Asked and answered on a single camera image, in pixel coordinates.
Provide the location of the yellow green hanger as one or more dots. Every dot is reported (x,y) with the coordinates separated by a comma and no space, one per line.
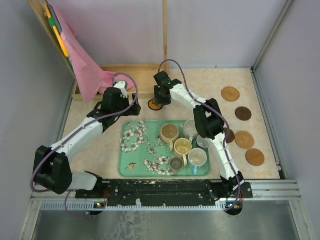
(55,25)

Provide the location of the light blue mug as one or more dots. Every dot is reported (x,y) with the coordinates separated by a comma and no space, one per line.
(197,157)

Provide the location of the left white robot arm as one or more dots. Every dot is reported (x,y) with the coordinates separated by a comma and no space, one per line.
(52,170)

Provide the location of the small blue-grey cup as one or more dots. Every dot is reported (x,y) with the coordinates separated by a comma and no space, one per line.
(202,142)

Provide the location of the woven rattan coaster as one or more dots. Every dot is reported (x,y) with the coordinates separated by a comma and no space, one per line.
(230,94)

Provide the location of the pink cloth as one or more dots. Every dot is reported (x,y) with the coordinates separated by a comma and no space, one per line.
(91,78)

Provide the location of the white grey mug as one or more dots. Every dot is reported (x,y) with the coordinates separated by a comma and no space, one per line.
(189,130)

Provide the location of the light woven coaster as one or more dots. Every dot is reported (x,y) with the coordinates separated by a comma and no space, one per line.
(244,140)

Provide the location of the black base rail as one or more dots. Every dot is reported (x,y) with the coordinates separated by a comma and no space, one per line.
(158,193)

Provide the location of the green floral tray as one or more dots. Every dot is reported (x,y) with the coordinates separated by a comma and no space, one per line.
(142,154)

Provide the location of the wooden rack stand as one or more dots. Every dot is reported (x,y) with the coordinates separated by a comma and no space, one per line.
(142,72)

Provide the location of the yellow mug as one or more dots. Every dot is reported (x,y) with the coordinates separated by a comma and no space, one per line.
(182,148)

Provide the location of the light brown wooden coaster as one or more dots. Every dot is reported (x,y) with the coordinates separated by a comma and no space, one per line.
(255,157)

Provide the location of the small grey cup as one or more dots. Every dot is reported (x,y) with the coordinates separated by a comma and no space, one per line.
(176,164)

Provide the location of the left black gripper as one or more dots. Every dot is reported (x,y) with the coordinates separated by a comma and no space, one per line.
(134,110)

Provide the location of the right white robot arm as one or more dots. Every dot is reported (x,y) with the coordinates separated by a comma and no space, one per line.
(209,124)

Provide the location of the beige mug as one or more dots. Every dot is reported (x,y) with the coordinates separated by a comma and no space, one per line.
(169,134)

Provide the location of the dark reddish wooden coaster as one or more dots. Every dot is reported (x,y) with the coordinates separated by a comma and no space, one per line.
(243,113)

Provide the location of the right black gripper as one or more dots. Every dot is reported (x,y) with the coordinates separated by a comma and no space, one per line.
(158,101)

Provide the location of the dark brown wooden coaster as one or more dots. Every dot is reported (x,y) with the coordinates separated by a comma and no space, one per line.
(229,134)

